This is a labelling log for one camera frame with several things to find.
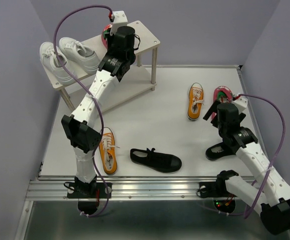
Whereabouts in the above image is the colourful pink slipper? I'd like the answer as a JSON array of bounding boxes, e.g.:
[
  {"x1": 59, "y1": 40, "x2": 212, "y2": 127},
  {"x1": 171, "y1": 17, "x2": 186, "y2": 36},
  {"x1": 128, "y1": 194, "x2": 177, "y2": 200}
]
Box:
[
  {"x1": 101, "y1": 24, "x2": 113, "y2": 49},
  {"x1": 211, "y1": 86, "x2": 233, "y2": 127}
]

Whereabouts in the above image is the white sneaker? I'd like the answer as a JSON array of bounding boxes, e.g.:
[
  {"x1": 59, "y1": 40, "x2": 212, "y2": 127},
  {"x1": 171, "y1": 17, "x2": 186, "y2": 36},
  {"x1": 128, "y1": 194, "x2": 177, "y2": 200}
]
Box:
[
  {"x1": 39, "y1": 42, "x2": 76, "y2": 86},
  {"x1": 59, "y1": 37, "x2": 100, "y2": 75}
]

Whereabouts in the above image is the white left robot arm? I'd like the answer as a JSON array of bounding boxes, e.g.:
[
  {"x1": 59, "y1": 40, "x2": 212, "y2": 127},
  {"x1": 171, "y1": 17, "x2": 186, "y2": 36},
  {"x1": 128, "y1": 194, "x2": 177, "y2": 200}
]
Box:
[{"x1": 61, "y1": 26, "x2": 136, "y2": 197}]

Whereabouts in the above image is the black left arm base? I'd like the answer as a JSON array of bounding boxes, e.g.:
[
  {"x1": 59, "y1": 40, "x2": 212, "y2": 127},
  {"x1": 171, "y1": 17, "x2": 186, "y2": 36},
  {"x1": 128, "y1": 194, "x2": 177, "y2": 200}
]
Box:
[{"x1": 63, "y1": 176, "x2": 112, "y2": 218}]

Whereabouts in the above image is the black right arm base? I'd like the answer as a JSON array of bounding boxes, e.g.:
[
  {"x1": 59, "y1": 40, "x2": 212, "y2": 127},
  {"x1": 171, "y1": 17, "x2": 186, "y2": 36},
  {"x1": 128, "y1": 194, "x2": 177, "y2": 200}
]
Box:
[{"x1": 196, "y1": 170, "x2": 239, "y2": 215}]

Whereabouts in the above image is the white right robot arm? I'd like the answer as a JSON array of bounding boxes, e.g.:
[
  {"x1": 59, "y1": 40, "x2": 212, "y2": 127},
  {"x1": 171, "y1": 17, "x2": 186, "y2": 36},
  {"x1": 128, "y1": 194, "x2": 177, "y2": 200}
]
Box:
[{"x1": 201, "y1": 100, "x2": 290, "y2": 235}]

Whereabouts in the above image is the orange sneaker near shelf side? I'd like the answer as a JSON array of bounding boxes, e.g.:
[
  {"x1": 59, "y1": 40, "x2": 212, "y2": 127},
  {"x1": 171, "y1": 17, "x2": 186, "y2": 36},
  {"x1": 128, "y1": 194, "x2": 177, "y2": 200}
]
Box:
[{"x1": 187, "y1": 82, "x2": 204, "y2": 121}]

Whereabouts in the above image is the white wooden shoe shelf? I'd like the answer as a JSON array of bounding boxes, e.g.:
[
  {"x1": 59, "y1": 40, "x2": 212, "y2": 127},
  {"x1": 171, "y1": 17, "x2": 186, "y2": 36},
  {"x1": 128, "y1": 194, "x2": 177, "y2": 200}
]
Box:
[{"x1": 44, "y1": 20, "x2": 160, "y2": 114}]

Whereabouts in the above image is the black sneaker right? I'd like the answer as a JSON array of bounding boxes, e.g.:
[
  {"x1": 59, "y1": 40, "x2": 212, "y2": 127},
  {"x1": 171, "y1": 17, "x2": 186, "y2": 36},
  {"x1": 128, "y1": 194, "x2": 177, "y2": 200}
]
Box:
[{"x1": 205, "y1": 142, "x2": 238, "y2": 161}]

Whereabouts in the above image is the black sneaker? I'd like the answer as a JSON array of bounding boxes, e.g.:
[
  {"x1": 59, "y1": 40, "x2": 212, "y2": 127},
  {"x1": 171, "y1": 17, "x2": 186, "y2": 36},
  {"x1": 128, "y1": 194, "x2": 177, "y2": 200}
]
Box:
[
  {"x1": 205, "y1": 142, "x2": 238, "y2": 161},
  {"x1": 130, "y1": 148, "x2": 182, "y2": 173}
]

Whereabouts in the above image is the black sneaker centre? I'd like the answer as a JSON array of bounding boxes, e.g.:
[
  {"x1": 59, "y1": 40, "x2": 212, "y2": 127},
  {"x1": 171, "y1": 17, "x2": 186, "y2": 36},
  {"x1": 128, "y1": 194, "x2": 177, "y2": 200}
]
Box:
[{"x1": 130, "y1": 148, "x2": 182, "y2": 173}]

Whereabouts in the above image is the orange sneaker front left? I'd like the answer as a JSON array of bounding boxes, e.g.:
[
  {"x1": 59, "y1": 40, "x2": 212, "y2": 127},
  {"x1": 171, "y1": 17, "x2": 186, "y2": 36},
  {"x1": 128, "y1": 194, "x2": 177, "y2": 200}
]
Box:
[{"x1": 99, "y1": 127, "x2": 117, "y2": 175}]

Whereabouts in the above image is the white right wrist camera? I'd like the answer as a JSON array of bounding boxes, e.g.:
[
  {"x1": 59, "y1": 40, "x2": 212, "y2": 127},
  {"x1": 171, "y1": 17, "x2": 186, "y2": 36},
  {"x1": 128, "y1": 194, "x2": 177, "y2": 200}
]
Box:
[{"x1": 232, "y1": 95, "x2": 248, "y2": 113}]

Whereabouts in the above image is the aluminium mounting rail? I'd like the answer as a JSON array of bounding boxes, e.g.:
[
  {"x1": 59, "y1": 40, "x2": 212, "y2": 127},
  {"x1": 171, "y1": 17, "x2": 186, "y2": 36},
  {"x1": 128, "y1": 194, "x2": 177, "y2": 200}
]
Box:
[{"x1": 25, "y1": 176, "x2": 216, "y2": 202}]

